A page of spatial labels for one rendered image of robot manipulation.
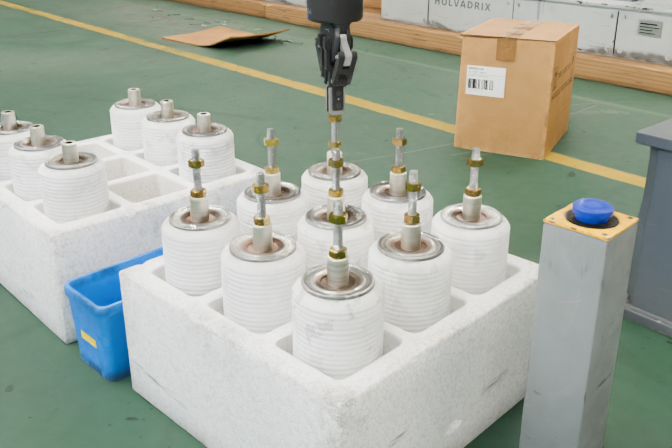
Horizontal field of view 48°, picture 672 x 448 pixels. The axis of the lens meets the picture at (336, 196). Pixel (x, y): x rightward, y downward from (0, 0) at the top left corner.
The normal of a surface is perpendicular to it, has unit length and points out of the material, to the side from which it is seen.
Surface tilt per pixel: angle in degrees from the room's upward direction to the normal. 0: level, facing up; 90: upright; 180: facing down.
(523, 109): 90
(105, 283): 88
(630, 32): 90
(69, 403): 0
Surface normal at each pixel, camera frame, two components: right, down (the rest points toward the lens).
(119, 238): 0.68, 0.27
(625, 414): 0.00, -0.93
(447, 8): -0.75, 0.24
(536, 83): -0.48, 0.33
